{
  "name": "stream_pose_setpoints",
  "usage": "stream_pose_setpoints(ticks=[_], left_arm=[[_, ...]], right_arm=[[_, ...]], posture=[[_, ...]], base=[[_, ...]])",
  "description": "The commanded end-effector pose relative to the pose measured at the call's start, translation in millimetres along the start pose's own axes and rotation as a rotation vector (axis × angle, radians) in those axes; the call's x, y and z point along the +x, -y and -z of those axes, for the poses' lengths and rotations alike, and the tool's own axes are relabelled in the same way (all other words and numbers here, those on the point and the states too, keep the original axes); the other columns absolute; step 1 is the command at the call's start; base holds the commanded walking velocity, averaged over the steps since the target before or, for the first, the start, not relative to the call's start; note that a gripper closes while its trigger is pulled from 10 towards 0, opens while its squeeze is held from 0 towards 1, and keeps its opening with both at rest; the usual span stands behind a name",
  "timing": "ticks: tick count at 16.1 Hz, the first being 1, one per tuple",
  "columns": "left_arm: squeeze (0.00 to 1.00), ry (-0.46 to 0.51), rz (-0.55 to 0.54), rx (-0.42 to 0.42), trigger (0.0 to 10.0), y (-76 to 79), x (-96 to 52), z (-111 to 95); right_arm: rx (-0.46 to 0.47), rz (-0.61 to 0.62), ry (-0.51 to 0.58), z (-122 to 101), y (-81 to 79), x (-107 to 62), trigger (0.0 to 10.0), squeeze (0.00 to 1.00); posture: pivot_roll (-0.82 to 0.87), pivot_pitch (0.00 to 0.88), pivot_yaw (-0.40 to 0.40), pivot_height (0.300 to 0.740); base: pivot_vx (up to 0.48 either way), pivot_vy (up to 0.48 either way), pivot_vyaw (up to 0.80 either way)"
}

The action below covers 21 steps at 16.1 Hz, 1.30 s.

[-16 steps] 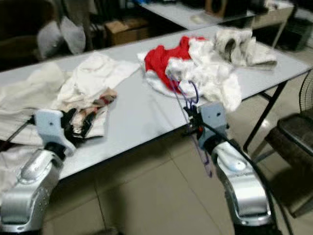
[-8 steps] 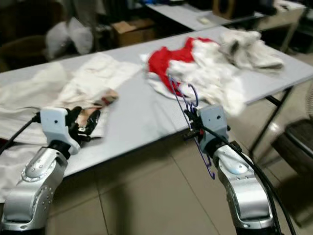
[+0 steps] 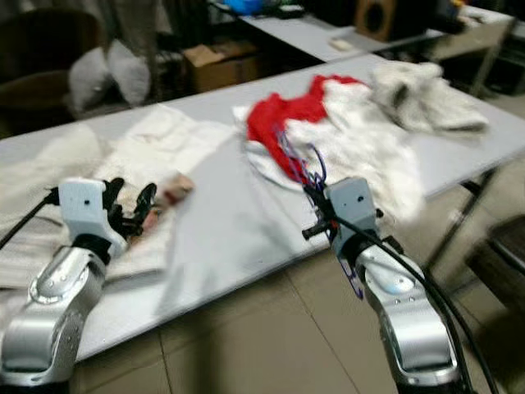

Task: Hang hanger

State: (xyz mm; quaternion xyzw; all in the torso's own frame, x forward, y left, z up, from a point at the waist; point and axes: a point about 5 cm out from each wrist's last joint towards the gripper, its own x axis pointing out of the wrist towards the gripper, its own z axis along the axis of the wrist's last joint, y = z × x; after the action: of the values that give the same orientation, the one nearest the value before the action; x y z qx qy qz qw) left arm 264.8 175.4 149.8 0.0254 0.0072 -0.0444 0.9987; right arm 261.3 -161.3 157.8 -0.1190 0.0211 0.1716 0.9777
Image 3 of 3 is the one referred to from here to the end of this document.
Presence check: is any cream bundled garment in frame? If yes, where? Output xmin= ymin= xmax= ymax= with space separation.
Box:
xmin=369 ymin=62 xmax=489 ymax=134

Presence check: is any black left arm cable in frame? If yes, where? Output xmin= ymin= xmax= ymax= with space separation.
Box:
xmin=0 ymin=187 xmax=62 ymax=249

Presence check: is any blue plastic item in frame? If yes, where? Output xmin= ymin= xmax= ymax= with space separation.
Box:
xmin=221 ymin=0 xmax=265 ymax=16

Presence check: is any grey desk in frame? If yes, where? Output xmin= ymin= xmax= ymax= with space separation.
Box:
xmin=209 ymin=0 xmax=518 ymax=87

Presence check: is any wooden speaker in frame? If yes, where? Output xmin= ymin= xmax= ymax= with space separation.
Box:
xmin=354 ymin=0 xmax=411 ymax=42

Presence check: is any grey textured post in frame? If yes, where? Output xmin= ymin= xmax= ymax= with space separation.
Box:
xmin=115 ymin=0 xmax=161 ymax=54

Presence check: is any white crumpled shirt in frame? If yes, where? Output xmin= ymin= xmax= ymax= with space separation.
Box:
xmin=283 ymin=78 xmax=427 ymax=222

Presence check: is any grey pillow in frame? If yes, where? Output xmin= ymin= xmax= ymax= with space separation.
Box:
xmin=107 ymin=39 xmax=150 ymax=106
xmin=70 ymin=45 xmax=116 ymax=112

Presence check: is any plain red garment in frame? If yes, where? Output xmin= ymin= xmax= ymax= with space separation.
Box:
xmin=246 ymin=74 xmax=366 ymax=183

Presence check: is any brown armchair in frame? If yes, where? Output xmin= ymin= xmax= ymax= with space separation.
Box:
xmin=0 ymin=8 xmax=103 ymax=136

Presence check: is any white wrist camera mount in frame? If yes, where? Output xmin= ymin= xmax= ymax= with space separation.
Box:
xmin=59 ymin=178 xmax=128 ymax=262
xmin=322 ymin=176 xmax=378 ymax=251

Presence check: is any flat black device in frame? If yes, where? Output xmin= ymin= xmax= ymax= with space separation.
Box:
xmin=272 ymin=4 xmax=304 ymax=19

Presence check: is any purple plastic hanger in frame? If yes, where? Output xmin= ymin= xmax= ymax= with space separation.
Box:
xmin=275 ymin=127 xmax=366 ymax=300

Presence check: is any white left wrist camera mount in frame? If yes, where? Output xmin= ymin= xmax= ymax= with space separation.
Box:
xmin=59 ymin=178 xmax=128 ymax=262

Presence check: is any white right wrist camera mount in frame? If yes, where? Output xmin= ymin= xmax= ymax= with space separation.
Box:
xmin=322 ymin=176 xmax=378 ymax=251

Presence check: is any open brown cardboard box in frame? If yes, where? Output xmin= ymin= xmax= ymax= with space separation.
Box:
xmin=182 ymin=41 xmax=259 ymax=93

